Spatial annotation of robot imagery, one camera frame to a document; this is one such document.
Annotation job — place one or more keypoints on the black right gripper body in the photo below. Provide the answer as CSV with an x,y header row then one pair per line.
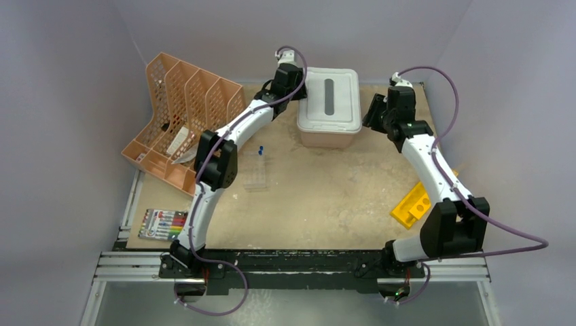
x,y
387,117

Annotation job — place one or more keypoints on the white plastic bin lid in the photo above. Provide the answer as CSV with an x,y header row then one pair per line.
x,y
332,104

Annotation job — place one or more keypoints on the clear plastic well plate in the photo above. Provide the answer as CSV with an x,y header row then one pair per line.
x,y
254,171

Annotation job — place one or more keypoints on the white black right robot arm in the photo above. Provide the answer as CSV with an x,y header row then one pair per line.
x,y
454,225

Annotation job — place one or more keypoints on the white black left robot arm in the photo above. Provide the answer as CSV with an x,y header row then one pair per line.
x,y
216,161

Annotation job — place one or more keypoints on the pink plastic bin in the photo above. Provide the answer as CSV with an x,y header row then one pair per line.
x,y
332,139

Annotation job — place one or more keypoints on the yellow test tube rack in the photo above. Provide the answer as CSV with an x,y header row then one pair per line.
x,y
412,207

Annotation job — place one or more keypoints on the orange perforated file organizer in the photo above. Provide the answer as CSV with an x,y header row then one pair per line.
x,y
181,94

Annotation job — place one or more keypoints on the colored marker pack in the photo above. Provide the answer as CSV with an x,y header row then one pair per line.
x,y
159,224

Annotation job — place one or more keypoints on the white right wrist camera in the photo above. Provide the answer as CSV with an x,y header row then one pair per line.
x,y
396,80

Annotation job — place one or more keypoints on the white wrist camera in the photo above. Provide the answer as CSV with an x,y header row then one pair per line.
x,y
286,57
396,80

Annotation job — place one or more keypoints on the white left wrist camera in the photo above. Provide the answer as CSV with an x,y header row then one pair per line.
x,y
286,57

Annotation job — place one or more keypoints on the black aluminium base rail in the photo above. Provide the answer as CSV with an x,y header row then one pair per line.
x,y
357,270

